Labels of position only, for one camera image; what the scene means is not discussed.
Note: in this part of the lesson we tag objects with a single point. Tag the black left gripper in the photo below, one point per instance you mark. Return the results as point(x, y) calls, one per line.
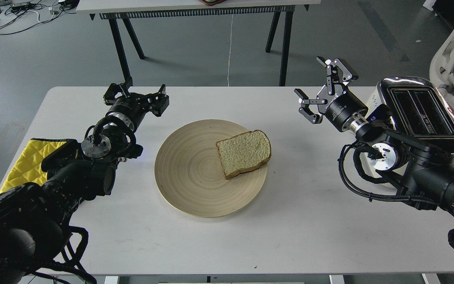
point(134, 105)

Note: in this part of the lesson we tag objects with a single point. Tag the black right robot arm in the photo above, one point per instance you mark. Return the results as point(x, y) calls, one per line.
point(404, 147)

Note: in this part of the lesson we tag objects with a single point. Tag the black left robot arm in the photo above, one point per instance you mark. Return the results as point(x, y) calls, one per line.
point(35, 230)

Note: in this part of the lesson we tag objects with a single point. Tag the yellow quilted cloth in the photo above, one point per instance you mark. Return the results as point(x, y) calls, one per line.
point(28, 165)

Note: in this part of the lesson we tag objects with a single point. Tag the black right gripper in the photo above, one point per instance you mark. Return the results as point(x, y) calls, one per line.
point(334, 100)

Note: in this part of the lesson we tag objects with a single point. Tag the slice of bread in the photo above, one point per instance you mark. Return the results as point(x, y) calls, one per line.
point(244, 153)

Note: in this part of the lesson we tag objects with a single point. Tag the round wooden plate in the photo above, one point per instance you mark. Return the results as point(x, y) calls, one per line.
point(190, 176)

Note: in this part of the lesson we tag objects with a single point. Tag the cream chrome toaster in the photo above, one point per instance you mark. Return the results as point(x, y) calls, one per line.
point(417, 109)

